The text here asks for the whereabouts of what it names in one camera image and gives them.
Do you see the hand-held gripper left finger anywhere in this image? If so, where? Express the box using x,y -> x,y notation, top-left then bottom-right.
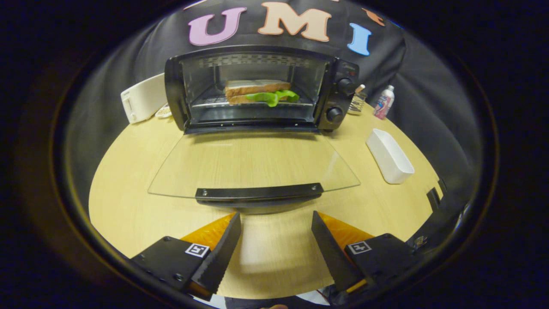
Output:
131,212 -> 242,301

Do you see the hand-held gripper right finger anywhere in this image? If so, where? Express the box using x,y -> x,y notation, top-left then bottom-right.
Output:
311,210 -> 423,297

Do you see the black toaster oven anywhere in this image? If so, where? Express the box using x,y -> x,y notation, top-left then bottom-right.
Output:
148,45 -> 361,212

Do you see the sandwich with green lettuce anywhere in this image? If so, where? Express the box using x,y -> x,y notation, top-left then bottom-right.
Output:
224,79 -> 300,108

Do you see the white rectangular tray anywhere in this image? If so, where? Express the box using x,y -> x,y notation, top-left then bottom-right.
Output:
366,128 -> 416,185

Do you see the white bottle with red label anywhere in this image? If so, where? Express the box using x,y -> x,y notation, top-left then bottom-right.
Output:
373,85 -> 395,120

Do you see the white plastic appliance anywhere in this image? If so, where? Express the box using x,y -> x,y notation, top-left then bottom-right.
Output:
121,73 -> 169,124

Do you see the black backdrop cloth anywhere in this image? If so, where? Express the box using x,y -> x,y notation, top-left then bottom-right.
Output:
64,0 -> 485,206

